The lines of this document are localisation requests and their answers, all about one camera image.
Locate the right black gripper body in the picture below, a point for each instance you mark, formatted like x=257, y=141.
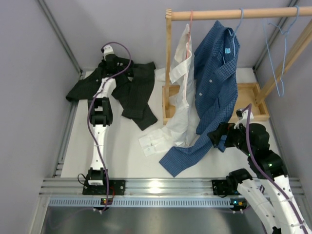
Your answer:
x=235, y=137

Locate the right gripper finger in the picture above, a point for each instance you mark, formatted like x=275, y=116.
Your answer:
x=216, y=135
x=220, y=145

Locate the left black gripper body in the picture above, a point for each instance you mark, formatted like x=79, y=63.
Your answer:
x=102, y=61

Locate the black pinstripe shirt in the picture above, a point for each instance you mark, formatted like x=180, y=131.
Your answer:
x=132, y=92

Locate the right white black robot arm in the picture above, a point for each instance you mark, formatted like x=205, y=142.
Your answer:
x=273, y=201

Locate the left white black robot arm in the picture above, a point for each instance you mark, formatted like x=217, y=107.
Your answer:
x=99, y=120

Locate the white shirt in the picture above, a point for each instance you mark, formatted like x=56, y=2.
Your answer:
x=180, y=129

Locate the blue checked shirt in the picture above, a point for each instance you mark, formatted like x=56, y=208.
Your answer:
x=216, y=93

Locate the blue hanger holding shirt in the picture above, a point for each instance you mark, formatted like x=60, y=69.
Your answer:
x=234, y=36

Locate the wooden clothes rack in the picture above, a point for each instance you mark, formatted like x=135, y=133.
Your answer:
x=247, y=92

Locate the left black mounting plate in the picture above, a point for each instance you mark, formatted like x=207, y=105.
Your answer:
x=99, y=187

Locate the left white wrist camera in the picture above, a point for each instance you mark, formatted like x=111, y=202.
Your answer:
x=106, y=50

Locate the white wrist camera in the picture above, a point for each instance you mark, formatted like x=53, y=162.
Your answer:
x=242, y=115
x=106, y=50

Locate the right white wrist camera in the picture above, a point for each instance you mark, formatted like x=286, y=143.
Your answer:
x=242, y=115

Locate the left aluminium frame post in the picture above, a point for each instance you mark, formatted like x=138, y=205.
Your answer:
x=58, y=32

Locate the aluminium frame post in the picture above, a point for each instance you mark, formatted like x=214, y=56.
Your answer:
x=273, y=36
x=58, y=32

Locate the pink wire hanger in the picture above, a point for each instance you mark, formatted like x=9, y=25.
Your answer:
x=189, y=35

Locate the grey slotted cable duct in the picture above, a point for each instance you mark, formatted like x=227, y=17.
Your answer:
x=146, y=202

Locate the empty blue wire hanger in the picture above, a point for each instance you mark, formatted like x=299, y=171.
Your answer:
x=278, y=50

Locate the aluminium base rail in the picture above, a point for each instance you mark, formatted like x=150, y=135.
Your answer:
x=137, y=187

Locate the right aluminium frame post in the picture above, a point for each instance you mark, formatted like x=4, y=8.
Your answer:
x=273, y=36

